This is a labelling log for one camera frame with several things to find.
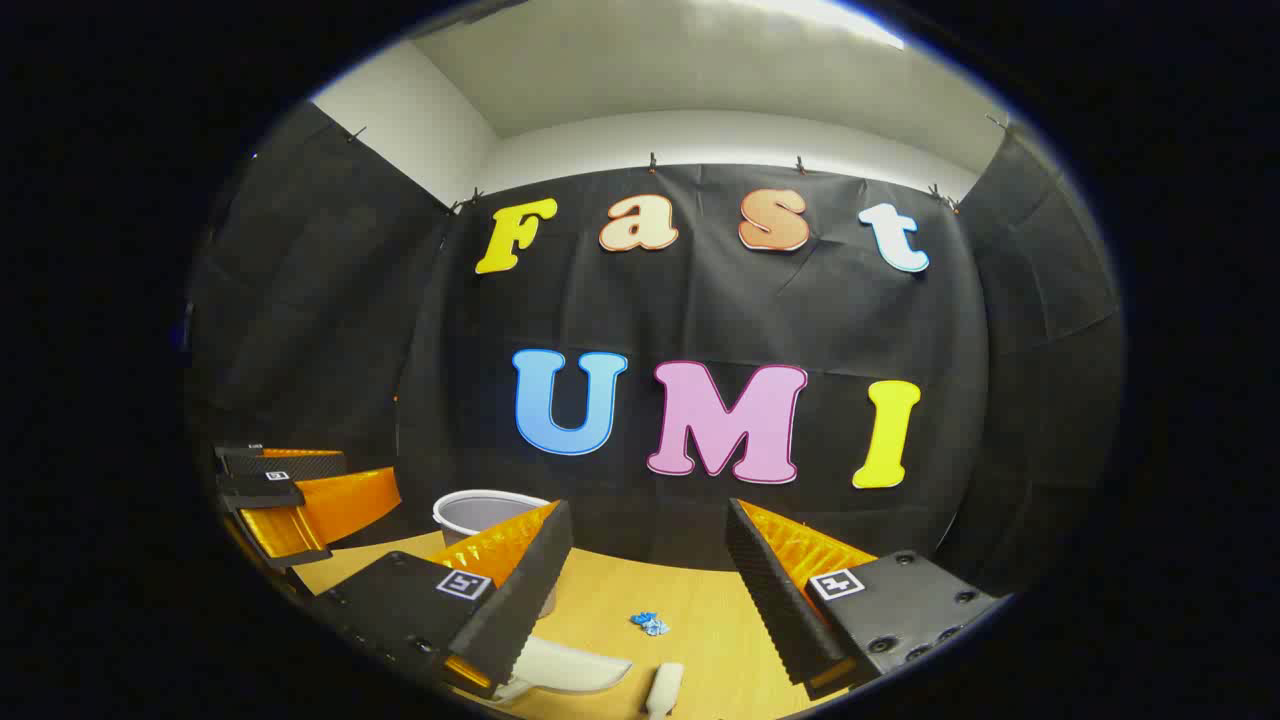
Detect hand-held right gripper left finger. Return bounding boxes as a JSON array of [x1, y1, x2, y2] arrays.
[[305, 498, 576, 701]]

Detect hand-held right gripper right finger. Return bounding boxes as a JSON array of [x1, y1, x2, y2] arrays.
[[724, 497, 1004, 701]]

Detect pale grey plastic dustpan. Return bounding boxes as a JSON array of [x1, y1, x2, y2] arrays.
[[495, 636, 633, 701]]

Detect pale grey ribbed garbage bin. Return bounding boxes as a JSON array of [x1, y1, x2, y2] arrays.
[[432, 489, 559, 621]]

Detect small grey broom black bristles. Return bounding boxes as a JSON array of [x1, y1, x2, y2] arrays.
[[643, 661, 686, 719]]

